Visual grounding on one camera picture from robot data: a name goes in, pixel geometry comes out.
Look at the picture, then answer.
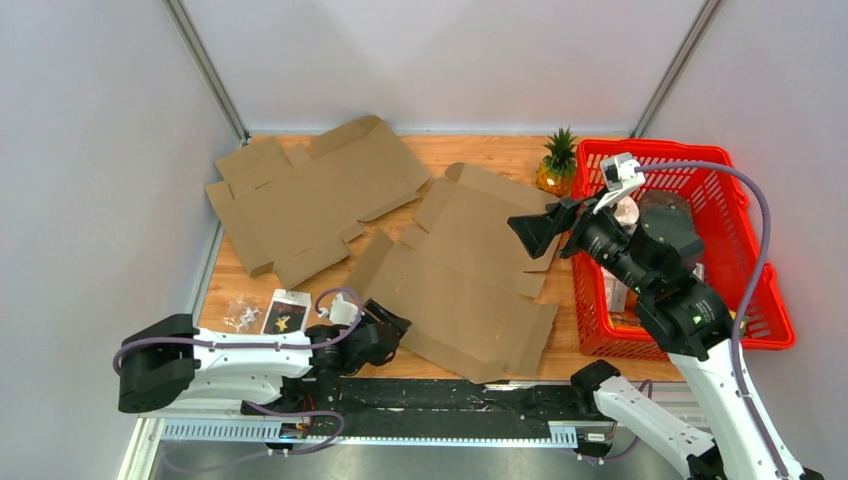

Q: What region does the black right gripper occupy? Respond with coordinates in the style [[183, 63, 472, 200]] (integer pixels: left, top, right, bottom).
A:
[[505, 184, 652, 296]]

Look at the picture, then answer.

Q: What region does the brown cardboard box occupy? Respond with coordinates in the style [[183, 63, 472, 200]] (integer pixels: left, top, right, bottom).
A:
[[345, 162, 558, 383]]

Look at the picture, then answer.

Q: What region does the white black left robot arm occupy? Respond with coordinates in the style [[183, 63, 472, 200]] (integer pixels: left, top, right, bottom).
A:
[[113, 298, 412, 415]]

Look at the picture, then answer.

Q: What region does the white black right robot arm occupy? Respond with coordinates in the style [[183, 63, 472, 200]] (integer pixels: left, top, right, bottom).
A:
[[508, 198, 817, 479]]

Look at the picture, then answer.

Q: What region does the flat cardboard box blank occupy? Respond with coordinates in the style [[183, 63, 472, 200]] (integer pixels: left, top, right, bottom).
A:
[[205, 115, 431, 289]]

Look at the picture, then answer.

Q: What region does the small pineapple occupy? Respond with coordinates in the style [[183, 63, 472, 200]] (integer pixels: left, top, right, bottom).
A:
[[535, 127, 577, 197]]

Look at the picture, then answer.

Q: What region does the black star packet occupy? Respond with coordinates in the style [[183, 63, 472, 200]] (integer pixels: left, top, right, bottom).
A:
[[261, 289, 312, 335]]

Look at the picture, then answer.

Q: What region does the clear bag of white parts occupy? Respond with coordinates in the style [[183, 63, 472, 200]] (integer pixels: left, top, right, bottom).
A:
[[222, 295, 265, 334]]

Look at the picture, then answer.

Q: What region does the red plastic basket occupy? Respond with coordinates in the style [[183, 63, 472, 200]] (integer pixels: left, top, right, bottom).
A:
[[571, 139, 796, 361]]

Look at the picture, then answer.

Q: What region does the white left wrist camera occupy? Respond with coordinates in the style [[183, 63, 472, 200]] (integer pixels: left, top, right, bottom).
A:
[[329, 293, 360, 326]]

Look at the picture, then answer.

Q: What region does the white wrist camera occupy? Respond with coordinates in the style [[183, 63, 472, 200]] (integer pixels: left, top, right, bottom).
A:
[[329, 293, 360, 326], [593, 152, 646, 213]]

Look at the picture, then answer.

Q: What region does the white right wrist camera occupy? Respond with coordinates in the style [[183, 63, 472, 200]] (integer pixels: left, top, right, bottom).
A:
[[593, 152, 646, 213]]

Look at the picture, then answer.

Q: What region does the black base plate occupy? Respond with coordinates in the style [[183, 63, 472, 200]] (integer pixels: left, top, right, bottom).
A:
[[240, 378, 618, 457]]

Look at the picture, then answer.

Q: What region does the grey slotted cable duct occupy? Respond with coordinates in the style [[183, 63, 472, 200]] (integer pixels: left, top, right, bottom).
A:
[[160, 421, 579, 448]]

